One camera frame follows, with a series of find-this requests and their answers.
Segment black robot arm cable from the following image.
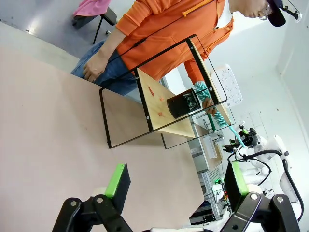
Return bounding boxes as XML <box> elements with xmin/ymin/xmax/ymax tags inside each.
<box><xmin>226</xmin><ymin>149</ymin><xmax>304</xmax><ymax>222</ymax></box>

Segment person's left hand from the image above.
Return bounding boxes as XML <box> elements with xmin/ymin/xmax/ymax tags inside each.
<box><xmin>201</xmin><ymin>96</ymin><xmax>218</xmax><ymax>116</ymax></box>

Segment person in orange hoodie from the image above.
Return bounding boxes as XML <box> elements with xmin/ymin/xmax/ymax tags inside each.
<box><xmin>70</xmin><ymin>0</ymin><xmax>273</xmax><ymax>97</ymax></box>

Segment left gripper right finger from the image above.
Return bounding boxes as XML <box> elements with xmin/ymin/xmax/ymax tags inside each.
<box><xmin>218</xmin><ymin>161</ymin><xmax>301</xmax><ymax>232</ymax></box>

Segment person's left forearm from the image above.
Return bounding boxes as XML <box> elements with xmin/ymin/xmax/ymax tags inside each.
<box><xmin>183</xmin><ymin>58</ymin><xmax>206</xmax><ymax>85</ymax></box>

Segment white plastic button device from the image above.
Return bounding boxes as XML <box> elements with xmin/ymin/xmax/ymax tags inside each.
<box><xmin>210</xmin><ymin>63</ymin><xmax>243</xmax><ymax>108</ymax></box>

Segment black frame wooden shelf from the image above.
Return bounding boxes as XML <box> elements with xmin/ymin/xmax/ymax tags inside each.
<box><xmin>99</xmin><ymin>34</ymin><xmax>236</xmax><ymax>149</ymax></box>

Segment eyeglasses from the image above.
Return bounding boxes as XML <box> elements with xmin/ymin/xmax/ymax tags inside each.
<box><xmin>259</xmin><ymin>6</ymin><xmax>272</xmax><ymax>20</ymax></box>

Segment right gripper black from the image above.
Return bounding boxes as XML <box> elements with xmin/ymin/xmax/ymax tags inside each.
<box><xmin>222</xmin><ymin>124</ymin><xmax>260</xmax><ymax>153</ymax></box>

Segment person's right forearm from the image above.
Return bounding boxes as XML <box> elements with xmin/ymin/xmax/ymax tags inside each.
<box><xmin>98</xmin><ymin>26</ymin><xmax>127</xmax><ymax>61</ymax></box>

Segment navy cap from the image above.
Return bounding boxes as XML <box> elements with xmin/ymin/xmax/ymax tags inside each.
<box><xmin>267</xmin><ymin>0</ymin><xmax>287</xmax><ymax>27</ymax></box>

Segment black mesh pen cup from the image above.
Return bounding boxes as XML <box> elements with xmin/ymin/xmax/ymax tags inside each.
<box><xmin>166</xmin><ymin>88</ymin><xmax>202</xmax><ymax>119</ymax></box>

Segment teal microfiber duster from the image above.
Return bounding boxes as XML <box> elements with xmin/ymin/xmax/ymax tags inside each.
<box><xmin>193</xmin><ymin>81</ymin><xmax>247</xmax><ymax>148</ymax></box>

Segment white head-mounted camera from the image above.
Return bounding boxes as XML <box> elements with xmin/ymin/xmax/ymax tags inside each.
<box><xmin>280</xmin><ymin>0</ymin><xmax>303</xmax><ymax>23</ymax></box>

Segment pink cloth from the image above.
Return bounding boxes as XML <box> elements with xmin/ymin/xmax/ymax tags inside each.
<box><xmin>73</xmin><ymin>0</ymin><xmax>112</xmax><ymax>17</ymax></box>

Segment grey black-legged chair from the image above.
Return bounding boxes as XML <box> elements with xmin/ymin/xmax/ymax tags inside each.
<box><xmin>71</xmin><ymin>6</ymin><xmax>118</xmax><ymax>45</ymax></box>

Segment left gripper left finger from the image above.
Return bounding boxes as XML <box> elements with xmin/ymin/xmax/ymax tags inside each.
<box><xmin>52</xmin><ymin>163</ymin><xmax>135</xmax><ymax>232</ymax></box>

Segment person's right hand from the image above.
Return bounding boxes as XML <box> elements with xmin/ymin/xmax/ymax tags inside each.
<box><xmin>83</xmin><ymin>54</ymin><xmax>107</xmax><ymax>83</ymax></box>

